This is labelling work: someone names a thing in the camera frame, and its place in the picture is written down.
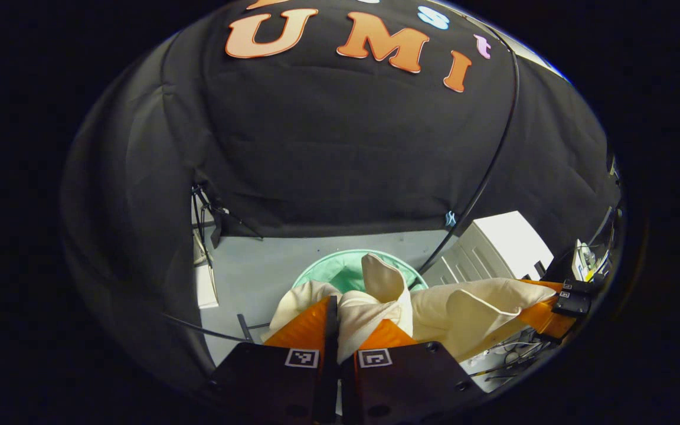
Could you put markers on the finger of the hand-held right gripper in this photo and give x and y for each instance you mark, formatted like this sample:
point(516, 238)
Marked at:
point(579, 287)
point(570, 304)

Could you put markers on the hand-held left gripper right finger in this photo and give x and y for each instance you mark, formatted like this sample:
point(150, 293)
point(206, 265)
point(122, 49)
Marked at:
point(399, 378)

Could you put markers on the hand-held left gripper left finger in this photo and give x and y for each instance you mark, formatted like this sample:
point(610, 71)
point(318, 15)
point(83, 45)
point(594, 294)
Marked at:
point(332, 330)

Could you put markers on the green laundry hamper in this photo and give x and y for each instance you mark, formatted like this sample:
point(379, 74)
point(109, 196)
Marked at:
point(340, 268)

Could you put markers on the cream collared shirt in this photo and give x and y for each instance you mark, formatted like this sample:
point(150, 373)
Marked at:
point(476, 307)

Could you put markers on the black clothes rack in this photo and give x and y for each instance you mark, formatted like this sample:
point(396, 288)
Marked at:
point(468, 206)

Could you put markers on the white cabinet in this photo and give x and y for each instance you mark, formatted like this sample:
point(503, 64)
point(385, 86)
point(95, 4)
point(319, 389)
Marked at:
point(505, 242)

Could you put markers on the black backdrop cloth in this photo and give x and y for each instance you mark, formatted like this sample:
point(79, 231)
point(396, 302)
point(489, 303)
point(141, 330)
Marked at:
point(346, 147)

